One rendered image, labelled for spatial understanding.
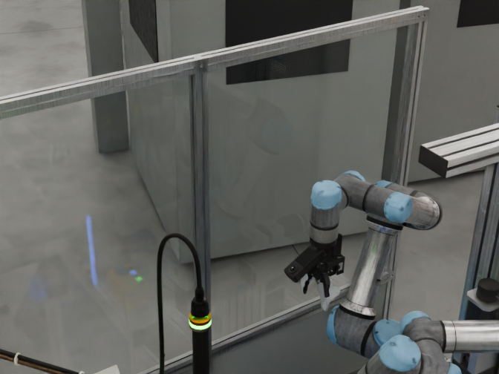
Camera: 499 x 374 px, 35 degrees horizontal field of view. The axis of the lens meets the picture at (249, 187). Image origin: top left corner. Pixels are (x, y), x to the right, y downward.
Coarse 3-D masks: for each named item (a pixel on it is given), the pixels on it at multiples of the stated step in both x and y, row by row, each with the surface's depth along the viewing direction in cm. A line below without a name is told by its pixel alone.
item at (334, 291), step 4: (320, 284) 214; (332, 284) 215; (320, 288) 214; (332, 288) 216; (336, 288) 216; (320, 292) 215; (332, 292) 216; (336, 292) 217; (320, 296) 215; (332, 296) 216; (324, 300) 214; (328, 300) 214; (324, 304) 215; (328, 304) 215; (324, 308) 216
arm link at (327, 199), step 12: (324, 180) 206; (312, 192) 204; (324, 192) 201; (336, 192) 202; (312, 204) 204; (324, 204) 202; (336, 204) 203; (312, 216) 206; (324, 216) 204; (336, 216) 205; (324, 228) 205
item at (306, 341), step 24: (384, 288) 317; (264, 336) 287; (288, 336) 295; (312, 336) 303; (216, 360) 278; (240, 360) 285; (264, 360) 293; (288, 360) 301; (312, 360) 310; (336, 360) 319; (360, 360) 329
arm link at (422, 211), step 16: (368, 192) 206; (384, 192) 205; (400, 192) 206; (368, 208) 207; (384, 208) 204; (400, 208) 202; (416, 208) 216; (432, 208) 231; (416, 224) 229; (432, 224) 232
